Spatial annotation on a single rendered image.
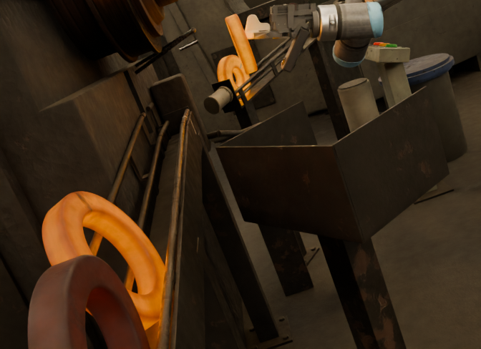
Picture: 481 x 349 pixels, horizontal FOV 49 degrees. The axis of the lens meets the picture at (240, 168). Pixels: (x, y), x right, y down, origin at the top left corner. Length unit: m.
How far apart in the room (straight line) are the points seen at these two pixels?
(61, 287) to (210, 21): 3.63
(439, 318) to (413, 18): 2.36
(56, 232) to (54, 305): 0.18
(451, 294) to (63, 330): 1.31
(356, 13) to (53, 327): 1.15
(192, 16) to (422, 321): 3.01
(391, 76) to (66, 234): 1.63
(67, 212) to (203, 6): 3.46
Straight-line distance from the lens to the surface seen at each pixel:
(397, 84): 2.06
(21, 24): 0.97
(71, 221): 0.61
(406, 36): 3.53
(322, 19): 1.39
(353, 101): 1.98
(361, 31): 1.42
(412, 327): 1.52
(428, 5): 3.62
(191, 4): 4.03
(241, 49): 1.33
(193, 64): 4.08
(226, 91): 1.72
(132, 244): 0.71
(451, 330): 1.49
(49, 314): 0.43
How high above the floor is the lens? 0.91
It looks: 16 degrees down
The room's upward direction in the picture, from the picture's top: 21 degrees counter-clockwise
